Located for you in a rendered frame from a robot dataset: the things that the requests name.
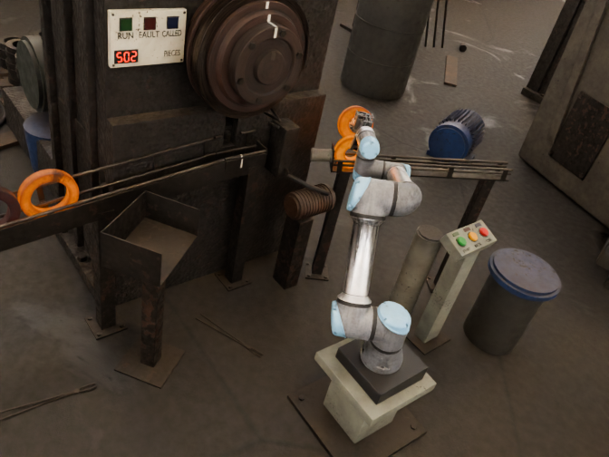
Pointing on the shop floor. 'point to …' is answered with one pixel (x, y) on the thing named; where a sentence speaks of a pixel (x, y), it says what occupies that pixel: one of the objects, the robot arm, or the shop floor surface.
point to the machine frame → (164, 131)
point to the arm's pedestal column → (352, 423)
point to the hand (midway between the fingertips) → (356, 120)
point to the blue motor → (457, 135)
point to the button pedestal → (448, 287)
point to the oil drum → (384, 46)
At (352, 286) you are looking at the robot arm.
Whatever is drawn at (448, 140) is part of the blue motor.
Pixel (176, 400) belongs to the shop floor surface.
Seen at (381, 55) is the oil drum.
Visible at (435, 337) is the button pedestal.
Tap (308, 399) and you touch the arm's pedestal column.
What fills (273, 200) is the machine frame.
